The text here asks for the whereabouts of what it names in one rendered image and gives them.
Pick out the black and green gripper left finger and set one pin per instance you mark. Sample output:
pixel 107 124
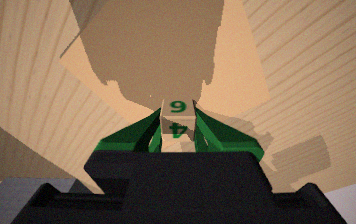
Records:
pixel 136 136

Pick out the tan flat mat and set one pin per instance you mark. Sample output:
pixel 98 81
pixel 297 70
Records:
pixel 136 53

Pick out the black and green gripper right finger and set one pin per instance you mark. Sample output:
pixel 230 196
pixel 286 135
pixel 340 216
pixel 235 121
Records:
pixel 223 138

